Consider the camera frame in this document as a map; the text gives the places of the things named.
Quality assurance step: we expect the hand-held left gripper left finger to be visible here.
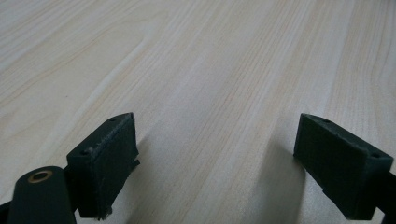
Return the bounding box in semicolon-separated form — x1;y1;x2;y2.
65;112;141;221

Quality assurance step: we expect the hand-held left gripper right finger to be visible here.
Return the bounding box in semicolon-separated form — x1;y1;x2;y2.
292;113;394;221

